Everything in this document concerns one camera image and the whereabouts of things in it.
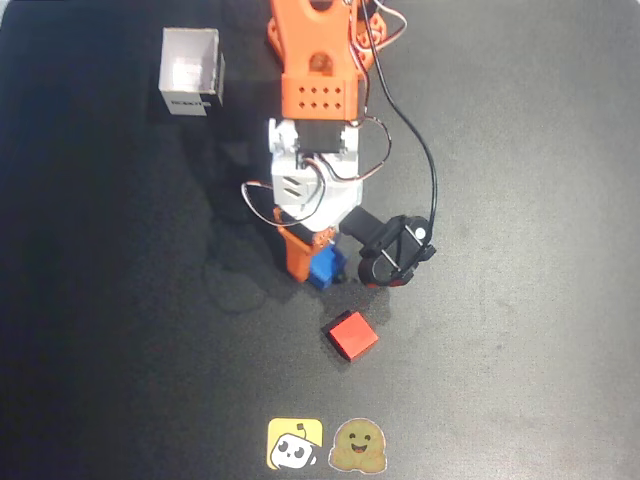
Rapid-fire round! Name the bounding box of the blue cube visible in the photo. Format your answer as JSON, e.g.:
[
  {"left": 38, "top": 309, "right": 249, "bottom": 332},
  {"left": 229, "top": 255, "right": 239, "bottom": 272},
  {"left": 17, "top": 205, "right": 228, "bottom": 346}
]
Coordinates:
[{"left": 308, "top": 245, "right": 349, "bottom": 292}]

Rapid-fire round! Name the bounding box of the red cube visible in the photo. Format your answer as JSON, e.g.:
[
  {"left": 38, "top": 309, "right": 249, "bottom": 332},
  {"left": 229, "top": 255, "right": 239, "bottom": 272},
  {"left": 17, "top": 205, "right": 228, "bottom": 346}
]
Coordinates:
[{"left": 323, "top": 309, "right": 380, "bottom": 362}]

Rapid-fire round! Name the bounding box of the white open box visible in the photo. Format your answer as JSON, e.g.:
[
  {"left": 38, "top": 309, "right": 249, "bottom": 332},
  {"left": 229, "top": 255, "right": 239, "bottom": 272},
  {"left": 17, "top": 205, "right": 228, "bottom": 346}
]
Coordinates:
[{"left": 158, "top": 27, "right": 227, "bottom": 118}]

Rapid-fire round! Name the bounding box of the yellow robot sticker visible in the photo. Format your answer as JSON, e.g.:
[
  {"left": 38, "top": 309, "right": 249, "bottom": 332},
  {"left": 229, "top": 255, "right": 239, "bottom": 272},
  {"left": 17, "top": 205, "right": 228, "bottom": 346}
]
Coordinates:
[{"left": 266, "top": 417, "right": 325, "bottom": 472}]

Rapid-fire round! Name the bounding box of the black desk mat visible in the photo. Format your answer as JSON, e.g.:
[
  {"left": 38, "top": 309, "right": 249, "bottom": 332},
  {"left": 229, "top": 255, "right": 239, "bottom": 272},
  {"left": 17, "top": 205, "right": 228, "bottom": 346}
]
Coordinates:
[{"left": 0, "top": 0, "right": 640, "bottom": 480}]

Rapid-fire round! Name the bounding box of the hugging face sticker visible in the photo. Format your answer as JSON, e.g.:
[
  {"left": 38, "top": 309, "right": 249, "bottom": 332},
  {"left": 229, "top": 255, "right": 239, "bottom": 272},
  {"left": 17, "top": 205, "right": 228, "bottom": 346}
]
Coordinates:
[{"left": 327, "top": 417, "right": 389, "bottom": 474}]

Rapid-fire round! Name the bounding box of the white red servo wire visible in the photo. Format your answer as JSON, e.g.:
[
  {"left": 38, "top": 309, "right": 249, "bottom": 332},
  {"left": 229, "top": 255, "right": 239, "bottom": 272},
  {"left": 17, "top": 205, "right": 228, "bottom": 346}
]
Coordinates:
[
  {"left": 319, "top": 115, "right": 393, "bottom": 184},
  {"left": 240, "top": 178, "right": 327, "bottom": 227},
  {"left": 372, "top": 0, "right": 409, "bottom": 56}
]

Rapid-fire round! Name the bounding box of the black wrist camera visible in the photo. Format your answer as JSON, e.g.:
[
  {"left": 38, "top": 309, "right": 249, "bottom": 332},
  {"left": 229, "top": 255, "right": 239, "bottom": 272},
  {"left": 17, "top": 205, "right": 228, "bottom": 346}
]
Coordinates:
[{"left": 339, "top": 206, "right": 438, "bottom": 291}]

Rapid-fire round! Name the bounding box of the black camera cable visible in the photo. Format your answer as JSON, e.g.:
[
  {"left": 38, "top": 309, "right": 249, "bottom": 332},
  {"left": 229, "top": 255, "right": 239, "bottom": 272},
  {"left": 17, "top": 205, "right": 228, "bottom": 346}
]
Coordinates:
[{"left": 360, "top": 0, "right": 440, "bottom": 237}]

